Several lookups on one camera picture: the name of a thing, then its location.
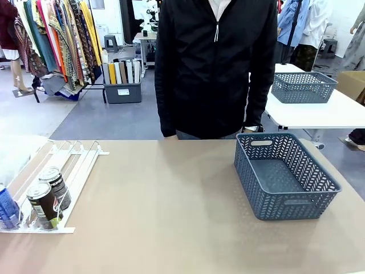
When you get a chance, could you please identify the blue-grey plastic woven basket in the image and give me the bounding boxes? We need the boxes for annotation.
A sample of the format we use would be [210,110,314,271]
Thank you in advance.
[270,71,339,104]
[233,132,343,221]

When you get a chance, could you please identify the black Pepsi can green base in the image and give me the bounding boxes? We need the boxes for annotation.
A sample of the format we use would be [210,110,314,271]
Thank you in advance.
[26,180,64,231]

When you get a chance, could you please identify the blue Pepsi can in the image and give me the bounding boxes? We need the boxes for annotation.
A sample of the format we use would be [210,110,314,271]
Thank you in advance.
[0,184,22,230]

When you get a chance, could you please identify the person in black jacket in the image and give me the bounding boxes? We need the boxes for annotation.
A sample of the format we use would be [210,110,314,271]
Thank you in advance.
[153,0,279,140]

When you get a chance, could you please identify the grey storage bin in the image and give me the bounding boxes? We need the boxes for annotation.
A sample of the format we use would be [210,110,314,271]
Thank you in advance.
[102,80,143,104]

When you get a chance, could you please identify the white folding table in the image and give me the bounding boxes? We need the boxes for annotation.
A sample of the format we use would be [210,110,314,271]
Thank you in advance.
[263,63,365,150]

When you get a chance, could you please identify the white paper roll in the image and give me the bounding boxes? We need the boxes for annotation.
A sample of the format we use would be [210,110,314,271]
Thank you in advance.
[132,59,141,84]
[125,60,134,84]

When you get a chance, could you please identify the brown paper roll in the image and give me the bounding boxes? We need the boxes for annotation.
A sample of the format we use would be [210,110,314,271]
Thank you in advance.
[119,61,128,84]

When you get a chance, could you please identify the yellow paper roll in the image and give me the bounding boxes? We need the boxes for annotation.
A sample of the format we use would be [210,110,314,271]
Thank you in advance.
[108,62,117,85]

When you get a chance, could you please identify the black metal clothes rack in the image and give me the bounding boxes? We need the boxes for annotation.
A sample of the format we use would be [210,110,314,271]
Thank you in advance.
[33,0,108,104]

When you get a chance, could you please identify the grey workbench table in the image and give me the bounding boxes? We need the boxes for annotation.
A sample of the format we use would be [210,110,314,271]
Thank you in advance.
[133,31,159,70]

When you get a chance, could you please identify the grey plastic stool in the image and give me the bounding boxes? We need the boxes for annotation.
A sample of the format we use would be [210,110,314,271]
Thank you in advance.
[318,38,339,59]
[103,34,119,53]

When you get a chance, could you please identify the brown cardboard box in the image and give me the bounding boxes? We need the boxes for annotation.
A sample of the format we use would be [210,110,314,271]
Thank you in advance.
[336,70,365,102]

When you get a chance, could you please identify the light blue hanging shirt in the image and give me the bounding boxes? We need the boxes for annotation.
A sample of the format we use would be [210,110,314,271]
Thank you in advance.
[277,0,312,48]

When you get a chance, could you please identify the black stand pole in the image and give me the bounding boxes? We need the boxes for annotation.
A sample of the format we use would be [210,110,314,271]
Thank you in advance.
[286,0,303,64]

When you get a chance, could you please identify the white hanging shirt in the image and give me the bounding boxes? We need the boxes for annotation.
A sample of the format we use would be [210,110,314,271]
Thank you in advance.
[299,0,333,50]

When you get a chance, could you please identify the yellow hanging garment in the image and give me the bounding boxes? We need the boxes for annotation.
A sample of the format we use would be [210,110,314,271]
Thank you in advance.
[79,0,103,67]

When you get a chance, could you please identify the mannequin in grey dress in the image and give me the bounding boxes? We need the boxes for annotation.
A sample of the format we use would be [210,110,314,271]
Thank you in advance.
[340,11,365,71]

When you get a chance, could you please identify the teal hanging garment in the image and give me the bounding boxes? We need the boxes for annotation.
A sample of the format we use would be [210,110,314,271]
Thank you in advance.
[23,0,58,72]

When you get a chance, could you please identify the mannequin in dark red garment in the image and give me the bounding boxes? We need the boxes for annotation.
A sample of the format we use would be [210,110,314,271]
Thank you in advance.
[0,0,34,96]

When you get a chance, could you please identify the white wire can dispenser rack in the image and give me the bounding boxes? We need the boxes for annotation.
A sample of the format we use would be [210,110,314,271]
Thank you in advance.
[0,139,111,235]

